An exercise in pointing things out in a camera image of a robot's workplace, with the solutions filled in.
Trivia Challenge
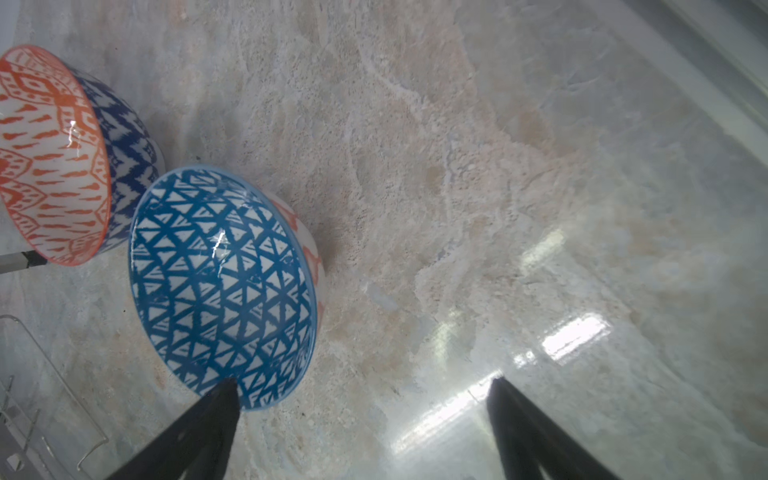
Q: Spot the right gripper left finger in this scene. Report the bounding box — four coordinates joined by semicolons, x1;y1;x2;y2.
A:
110;378;240;479

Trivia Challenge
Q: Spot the blue triangle patterned bowl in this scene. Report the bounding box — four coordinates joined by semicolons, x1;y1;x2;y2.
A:
128;165;327;411

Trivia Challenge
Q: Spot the steel two-tier dish rack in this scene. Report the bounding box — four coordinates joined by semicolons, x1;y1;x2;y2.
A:
0;250;110;480

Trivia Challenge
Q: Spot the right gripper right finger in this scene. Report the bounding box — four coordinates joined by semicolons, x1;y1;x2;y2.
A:
486;377;618;480

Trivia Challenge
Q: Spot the red patterned ceramic bowl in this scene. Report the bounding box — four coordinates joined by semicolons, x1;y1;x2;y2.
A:
1;45;165;266

